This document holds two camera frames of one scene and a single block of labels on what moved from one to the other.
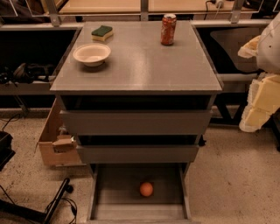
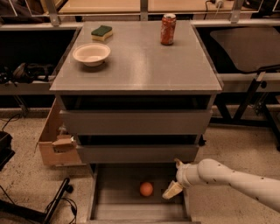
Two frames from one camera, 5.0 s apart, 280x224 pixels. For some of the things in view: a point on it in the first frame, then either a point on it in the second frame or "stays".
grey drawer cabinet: (148, 103) stays
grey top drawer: (134, 122) stays
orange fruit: (146, 189) stays
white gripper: (269, 49) -> (182, 176)
